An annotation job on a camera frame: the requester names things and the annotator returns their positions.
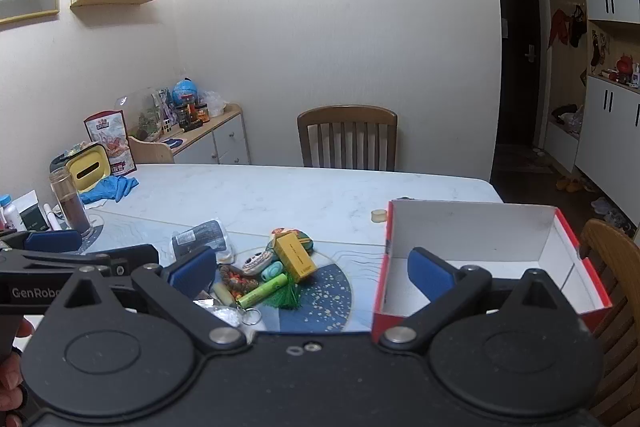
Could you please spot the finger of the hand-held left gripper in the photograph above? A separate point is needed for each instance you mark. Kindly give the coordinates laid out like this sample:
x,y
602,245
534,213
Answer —
x,y
52,241
135,257

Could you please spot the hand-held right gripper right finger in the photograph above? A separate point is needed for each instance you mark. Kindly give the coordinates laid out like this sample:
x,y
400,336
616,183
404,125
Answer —
x,y
429,273

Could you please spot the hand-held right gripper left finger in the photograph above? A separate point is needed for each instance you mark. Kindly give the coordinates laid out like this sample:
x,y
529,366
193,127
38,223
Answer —
x,y
192,268

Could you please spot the silver foil packet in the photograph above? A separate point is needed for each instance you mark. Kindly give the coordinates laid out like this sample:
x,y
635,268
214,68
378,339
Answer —
x,y
220,314

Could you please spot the green tube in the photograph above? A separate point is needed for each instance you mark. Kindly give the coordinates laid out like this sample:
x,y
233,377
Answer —
x,y
260,291

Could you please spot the mint round case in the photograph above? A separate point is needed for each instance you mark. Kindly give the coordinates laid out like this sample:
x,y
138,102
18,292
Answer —
x,y
272,270

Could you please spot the white and red cardboard box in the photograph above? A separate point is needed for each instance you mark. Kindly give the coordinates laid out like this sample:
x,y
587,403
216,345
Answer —
x,y
500,232

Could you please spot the green tassel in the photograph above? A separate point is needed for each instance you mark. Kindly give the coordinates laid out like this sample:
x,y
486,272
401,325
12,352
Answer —
x,y
280,299

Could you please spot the yellow small box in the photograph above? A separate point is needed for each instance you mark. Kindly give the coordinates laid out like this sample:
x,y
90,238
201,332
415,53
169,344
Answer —
x,y
295,259

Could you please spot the painted green figurine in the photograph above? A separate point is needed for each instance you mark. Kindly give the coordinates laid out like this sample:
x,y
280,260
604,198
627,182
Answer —
x,y
304,241

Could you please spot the person's left hand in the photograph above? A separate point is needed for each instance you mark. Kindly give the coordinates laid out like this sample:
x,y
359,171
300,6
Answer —
x,y
10,372

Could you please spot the dark green box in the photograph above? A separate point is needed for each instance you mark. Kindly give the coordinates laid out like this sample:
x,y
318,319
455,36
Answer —
x,y
32,217

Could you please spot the glass bottle with dark liquid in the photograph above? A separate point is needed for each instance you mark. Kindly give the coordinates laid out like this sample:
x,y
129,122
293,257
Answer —
x,y
70,202

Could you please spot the white bottle with blue cap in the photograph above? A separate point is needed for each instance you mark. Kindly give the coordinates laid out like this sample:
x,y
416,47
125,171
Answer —
x,y
10,214

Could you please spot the blue glove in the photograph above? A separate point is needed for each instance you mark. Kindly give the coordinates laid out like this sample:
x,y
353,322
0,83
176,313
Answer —
x,y
110,189

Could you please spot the yellow tissue box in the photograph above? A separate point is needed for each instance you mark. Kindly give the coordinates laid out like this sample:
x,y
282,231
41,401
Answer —
x,y
89,169

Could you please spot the light wooden chair back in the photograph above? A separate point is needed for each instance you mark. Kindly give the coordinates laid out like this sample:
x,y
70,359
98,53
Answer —
x,y
150,152

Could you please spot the red snack bag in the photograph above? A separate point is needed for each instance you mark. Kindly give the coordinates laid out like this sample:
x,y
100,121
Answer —
x,y
110,139

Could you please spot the white sideboard cabinet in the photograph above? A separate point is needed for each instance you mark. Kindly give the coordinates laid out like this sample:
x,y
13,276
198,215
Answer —
x,y
220,142

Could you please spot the clear plant terrarium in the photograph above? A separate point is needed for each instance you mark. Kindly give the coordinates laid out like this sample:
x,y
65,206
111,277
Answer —
x,y
150,119

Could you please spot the grey doormat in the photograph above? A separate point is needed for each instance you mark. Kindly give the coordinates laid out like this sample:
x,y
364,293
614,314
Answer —
x,y
530,164

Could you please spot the dark wooden slatted chair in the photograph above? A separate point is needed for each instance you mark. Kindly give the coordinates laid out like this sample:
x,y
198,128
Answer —
x,y
347,132

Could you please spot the yellow slippers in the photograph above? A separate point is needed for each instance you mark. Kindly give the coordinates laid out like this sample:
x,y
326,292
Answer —
x,y
570,184

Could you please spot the white plastic bag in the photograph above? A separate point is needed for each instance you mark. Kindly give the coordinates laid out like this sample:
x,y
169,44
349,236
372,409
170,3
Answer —
x,y
215,103

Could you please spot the blue globe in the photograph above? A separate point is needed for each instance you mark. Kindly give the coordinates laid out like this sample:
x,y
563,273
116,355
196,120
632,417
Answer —
x,y
186,93

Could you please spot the low white shoe cabinet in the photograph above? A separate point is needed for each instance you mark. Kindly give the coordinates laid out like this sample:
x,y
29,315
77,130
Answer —
x,y
560,149

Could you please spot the light brown wooden chair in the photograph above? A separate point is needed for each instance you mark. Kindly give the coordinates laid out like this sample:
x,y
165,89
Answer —
x,y
612,257

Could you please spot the white shoes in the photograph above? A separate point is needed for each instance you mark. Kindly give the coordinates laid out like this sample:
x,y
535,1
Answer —
x,y
612,212

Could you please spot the lower white cabinet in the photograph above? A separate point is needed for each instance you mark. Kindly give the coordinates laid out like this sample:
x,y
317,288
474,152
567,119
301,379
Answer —
x,y
610,137

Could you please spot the dark entrance door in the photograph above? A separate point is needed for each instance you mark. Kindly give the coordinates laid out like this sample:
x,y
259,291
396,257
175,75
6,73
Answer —
x,y
517,32

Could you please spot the red hanging bag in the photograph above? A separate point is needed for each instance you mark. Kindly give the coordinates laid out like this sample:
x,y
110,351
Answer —
x,y
559,29

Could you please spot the red toy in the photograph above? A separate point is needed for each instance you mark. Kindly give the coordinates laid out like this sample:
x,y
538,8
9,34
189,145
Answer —
x,y
625,63

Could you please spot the black hanging bag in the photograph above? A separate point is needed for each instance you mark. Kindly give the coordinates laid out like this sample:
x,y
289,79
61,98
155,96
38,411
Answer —
x,y
578,24

